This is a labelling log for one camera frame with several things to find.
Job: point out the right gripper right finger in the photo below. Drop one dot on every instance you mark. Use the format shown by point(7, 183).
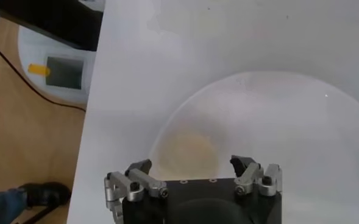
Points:
point(249, 176)

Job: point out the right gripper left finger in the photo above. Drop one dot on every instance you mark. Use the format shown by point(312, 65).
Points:
point(145, 182)

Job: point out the white steamed baozi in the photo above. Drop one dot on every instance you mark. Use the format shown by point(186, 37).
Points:
point(186, 155)

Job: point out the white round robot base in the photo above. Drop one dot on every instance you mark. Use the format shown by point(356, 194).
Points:
point(33, 48)

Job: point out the white round plate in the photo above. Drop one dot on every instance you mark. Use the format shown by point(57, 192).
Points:
point(289, 137)

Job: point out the black shoe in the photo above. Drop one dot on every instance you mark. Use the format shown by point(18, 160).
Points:
point(48, 193)

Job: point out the blue jeans leg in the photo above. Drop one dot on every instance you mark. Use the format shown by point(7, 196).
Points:
point(2, 207)

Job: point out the black robot column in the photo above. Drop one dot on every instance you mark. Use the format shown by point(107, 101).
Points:
point(66, 21)

